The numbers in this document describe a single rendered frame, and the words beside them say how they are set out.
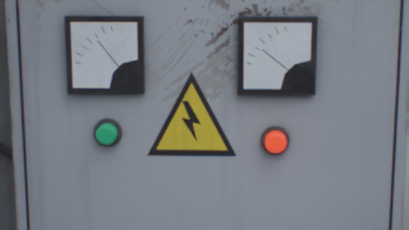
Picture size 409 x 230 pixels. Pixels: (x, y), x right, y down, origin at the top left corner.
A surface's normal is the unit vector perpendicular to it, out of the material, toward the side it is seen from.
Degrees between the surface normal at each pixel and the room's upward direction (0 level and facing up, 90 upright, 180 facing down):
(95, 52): 90
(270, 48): 90
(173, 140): 90
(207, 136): 90
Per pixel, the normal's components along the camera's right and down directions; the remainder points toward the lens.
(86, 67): -0.04, 0.21
